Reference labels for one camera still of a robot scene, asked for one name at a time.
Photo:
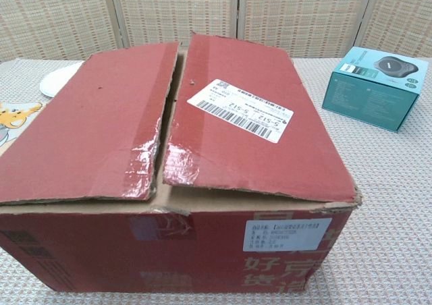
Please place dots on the teal speaker product box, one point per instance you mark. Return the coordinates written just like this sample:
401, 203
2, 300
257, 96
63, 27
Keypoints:
364, 99

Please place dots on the red cardboard shipping box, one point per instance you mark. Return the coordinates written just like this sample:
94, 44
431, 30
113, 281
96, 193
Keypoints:
101, 251

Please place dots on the white paper plate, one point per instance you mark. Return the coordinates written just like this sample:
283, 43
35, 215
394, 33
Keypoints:
55, 82

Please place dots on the beige woven tablecloth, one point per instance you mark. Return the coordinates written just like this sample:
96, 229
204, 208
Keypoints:
388, 217

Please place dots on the woven folding screen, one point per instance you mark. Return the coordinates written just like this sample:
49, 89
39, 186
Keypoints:
168, 15

